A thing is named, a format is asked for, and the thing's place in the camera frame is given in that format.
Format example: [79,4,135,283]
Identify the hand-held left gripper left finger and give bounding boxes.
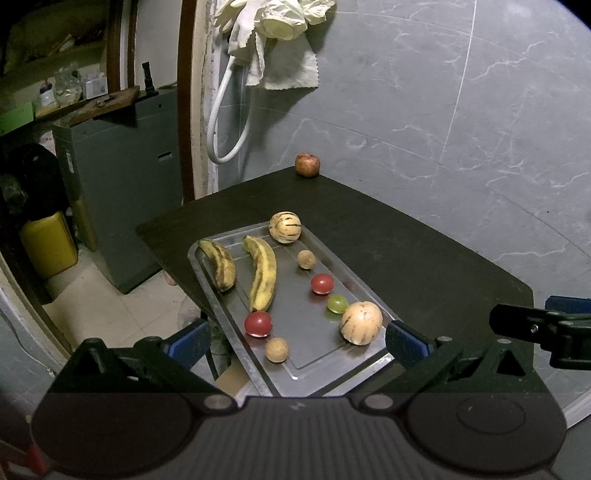
[54,319,237,409]

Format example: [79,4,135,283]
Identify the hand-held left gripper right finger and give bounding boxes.
[359,319,550,409]

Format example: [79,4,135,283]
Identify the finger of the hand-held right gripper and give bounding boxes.
[545,295,591,315]
[489,303,591,344]

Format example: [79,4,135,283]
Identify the short spotted banana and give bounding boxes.
[198,239,237,292]

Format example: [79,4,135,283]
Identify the long yellow banana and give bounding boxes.
[242,235,278,313]

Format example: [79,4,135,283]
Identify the metal tray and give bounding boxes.
[187,222,402,398]

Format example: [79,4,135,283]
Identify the striped pepino melon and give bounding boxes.
[270,211,303,244]

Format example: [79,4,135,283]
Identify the yellow plastic jug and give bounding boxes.
[19,211,78,280]

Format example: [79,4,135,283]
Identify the grey cabinet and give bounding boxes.
[52,85,185,295]

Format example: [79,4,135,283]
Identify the red apple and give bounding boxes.
[295,152,321,178]

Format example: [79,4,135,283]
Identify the dark bag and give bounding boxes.
[0,143,58,222]

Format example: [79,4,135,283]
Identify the wooden board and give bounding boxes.
[68,87,140,127]

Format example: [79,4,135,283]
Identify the small white box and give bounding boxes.
[83,74,108,99]

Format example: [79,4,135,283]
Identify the clear plastic bag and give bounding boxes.
[55,67,84,104]

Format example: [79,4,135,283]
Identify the green box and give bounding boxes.
[0,102,35,137]

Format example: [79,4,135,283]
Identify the small bottle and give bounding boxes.
[38,79,58,109]

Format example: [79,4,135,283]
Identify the pale yellow rubber gloves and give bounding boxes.
[212,0,335,42]

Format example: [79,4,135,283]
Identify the white hose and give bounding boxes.
[206,53,252,164]

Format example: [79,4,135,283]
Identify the white paper bag with handle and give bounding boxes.
[178,0,218,201]

